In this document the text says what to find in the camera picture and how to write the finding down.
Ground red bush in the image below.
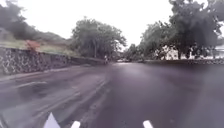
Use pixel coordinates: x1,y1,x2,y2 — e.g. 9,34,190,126
24,39,42,53

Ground grey stone wall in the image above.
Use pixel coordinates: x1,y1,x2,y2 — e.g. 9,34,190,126
0,46,106,76

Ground robot's own part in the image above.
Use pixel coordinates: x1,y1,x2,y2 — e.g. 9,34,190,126
70,120,82,128
142,119,154,128

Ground pale concrete kerb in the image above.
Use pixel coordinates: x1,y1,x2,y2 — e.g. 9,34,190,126
0,64,92,83

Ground pale building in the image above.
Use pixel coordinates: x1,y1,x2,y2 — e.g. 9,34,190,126
159,44,224,61

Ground row of tall trees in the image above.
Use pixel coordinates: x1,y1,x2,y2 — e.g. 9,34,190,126
124,0,224,61

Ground grassy slope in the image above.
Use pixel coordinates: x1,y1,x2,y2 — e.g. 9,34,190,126
0,30,82,58

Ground dark trees on hillside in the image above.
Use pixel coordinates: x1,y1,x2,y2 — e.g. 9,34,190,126
0,0,69,44

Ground dark asphalt road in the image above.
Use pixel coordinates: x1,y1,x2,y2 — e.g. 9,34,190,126
0,62,224,128

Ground round leafy tree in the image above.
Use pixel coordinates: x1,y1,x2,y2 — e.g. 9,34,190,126
70,17,128,61

